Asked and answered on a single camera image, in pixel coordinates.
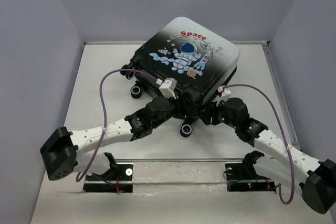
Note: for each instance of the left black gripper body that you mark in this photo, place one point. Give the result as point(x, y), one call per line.
point(173, 109)

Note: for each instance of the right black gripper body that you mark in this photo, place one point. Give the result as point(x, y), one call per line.
point(219, 114)

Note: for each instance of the black suitcase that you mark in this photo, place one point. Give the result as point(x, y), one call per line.
point(198, 59)

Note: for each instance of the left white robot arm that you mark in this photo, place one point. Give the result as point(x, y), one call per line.
point(67, 151)

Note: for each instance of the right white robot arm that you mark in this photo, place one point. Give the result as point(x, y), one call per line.
point(315, 178)

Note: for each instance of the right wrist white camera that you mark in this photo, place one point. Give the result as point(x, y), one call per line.
point(223, 94)

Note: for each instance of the wrist white camera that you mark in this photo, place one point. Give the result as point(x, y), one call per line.
point(167, 88)
point(223, 94)

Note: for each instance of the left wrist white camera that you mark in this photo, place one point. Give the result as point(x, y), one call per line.
point(167, 88)

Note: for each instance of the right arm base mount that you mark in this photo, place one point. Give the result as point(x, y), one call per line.
point(242, 176)

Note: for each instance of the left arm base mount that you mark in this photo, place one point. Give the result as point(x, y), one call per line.
point(118, 178)

